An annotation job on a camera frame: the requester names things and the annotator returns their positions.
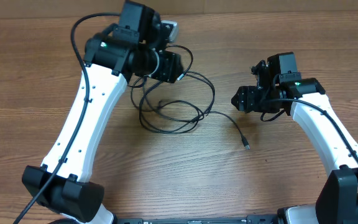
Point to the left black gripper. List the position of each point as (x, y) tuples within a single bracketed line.
[(167, 72)]

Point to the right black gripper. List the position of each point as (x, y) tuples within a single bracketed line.
[(247, 96)]

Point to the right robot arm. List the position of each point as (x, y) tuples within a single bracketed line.
[(280, 89)]

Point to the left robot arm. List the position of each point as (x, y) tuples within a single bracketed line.
[(136, 45)]

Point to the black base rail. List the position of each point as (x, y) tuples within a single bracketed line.
[(194, 221)]

